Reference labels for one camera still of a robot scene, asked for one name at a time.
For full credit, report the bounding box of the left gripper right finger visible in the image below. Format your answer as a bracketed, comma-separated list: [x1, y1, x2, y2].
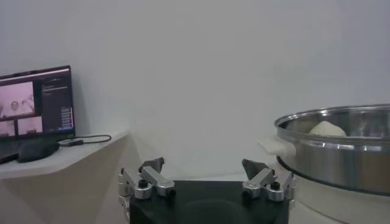
[241, 158, 297, 202]

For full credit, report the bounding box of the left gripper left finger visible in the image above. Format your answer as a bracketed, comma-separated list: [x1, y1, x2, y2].
[118, 156, 177, 201]

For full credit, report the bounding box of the white steamed baozi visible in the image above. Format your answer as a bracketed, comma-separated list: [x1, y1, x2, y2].
[308, 121, 347, 137]

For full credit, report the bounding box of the stainless steel steamer pot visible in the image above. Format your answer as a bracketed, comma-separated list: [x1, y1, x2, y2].
[257, 103, 390, 197]

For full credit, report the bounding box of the white electric cooker base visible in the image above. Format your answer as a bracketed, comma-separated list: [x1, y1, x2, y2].
[275, 156, 390, 224]

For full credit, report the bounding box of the white side desk with mouse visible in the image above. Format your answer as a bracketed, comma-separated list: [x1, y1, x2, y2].
[0, 130, 130, 224]

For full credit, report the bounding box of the small black usb hub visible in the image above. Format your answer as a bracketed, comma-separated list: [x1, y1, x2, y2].
[57, 138, 85, 147]

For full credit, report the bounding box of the black computer mouse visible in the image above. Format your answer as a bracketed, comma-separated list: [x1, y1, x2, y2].
[16, 140, 61, 163]

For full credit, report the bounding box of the black laptop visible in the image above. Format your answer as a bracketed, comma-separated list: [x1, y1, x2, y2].
[0, 65, 76, 165]

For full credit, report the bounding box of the black hub cable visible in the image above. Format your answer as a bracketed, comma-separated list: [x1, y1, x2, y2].
[71, 135, 112, 144]

